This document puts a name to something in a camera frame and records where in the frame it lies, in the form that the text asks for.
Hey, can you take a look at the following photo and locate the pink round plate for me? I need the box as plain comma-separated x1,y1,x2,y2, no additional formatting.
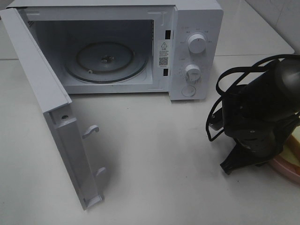
269,156,300,184

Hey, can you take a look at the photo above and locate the white microwave oven body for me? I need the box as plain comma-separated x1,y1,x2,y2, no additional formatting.
6,0,223,100

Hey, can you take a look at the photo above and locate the glass microwave turntable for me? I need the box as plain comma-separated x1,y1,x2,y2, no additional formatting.
65,41,149,84

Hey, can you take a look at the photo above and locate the white microwave door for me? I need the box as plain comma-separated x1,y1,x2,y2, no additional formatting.
0,8,105,210

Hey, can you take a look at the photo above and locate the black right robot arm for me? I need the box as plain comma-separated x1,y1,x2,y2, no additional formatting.
220,58,300,174

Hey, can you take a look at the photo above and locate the toast sandwich with filling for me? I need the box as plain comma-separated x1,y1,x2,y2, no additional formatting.
280,135,300,167

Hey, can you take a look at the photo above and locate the round white door button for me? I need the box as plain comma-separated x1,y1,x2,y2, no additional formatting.
181,86,196,97

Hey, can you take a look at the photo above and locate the upper white power knob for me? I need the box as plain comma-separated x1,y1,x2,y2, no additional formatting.
187,33,207,54

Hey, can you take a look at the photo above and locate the black camera cable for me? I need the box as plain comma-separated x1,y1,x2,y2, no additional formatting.
205,54,300,143

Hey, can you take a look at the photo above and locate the white timer knob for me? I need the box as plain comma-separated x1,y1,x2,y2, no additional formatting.
185,64,201,82

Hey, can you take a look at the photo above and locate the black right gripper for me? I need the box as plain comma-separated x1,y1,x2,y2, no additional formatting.
220,133,286,175

